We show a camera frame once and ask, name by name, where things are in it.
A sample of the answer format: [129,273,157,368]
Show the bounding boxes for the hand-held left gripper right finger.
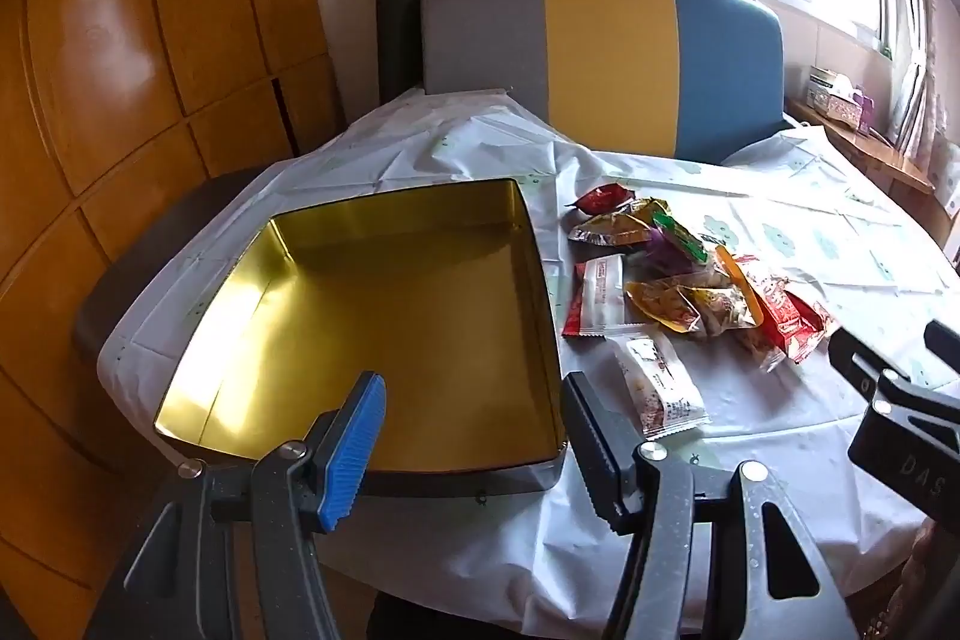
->
[561,371,860,640]

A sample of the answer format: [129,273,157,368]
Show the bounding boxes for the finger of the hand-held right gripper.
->
[924,319,960,360]
[829,325,960,435]

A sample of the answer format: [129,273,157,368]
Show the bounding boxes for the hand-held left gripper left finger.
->
[82,371,387,640]

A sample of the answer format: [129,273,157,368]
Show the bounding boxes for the white nut bar packet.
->
[606,332,710,440]

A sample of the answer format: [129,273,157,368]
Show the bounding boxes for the red and white snack packet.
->
[716,246,788,371]

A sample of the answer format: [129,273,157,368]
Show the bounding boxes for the gold tin box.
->
[152,178,565,498]

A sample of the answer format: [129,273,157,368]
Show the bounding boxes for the white packet with red ends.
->
[561,255,627,339]

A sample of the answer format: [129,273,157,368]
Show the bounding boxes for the green snack packet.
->
[652,212,710,266]

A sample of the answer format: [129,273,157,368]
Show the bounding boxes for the purple snack packet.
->
[649,218,702,277]

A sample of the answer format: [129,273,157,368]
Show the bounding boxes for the orange pastry packet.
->
[568,211,652,247]

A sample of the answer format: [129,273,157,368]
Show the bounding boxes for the dark red foil packet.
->
[564,182,635,215]

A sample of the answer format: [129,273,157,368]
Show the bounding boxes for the white tablecloth with green clouds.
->
[97,85,960,640]

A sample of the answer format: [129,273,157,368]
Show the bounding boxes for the white boxes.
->
[926,137,960,214]

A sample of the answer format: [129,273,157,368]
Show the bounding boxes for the wooden side table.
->
[787,100,938,195]

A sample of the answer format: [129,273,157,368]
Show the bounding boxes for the beige curtain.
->
[862,0,960,161]

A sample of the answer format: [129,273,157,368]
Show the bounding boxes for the tissue box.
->
[806,66,863,127]

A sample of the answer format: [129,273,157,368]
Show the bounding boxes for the grey yellow blue chair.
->
[420,0,785,165]

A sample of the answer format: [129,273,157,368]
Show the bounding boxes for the black roll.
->
[375,0,428,105]

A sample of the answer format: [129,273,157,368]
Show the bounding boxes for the orange wooden wardrobe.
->
[0,0,346,640]

